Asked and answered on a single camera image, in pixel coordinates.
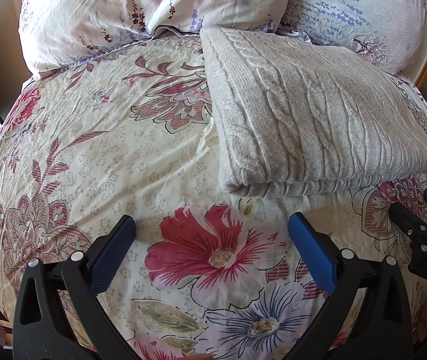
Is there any blue lavender-print pillow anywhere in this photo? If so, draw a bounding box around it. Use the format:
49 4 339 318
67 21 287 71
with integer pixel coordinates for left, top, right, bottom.
278 0 425 74

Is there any beige cable-knit sweater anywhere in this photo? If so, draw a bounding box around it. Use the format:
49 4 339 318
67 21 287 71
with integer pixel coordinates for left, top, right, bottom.
200 27 427 197

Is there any floral bed quilt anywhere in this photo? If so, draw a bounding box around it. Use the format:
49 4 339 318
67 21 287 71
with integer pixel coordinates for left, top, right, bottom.
0 37 427 359

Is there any white lavender-print pillow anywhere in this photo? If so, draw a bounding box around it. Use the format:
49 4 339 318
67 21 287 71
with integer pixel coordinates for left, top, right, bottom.
18 0 288 80

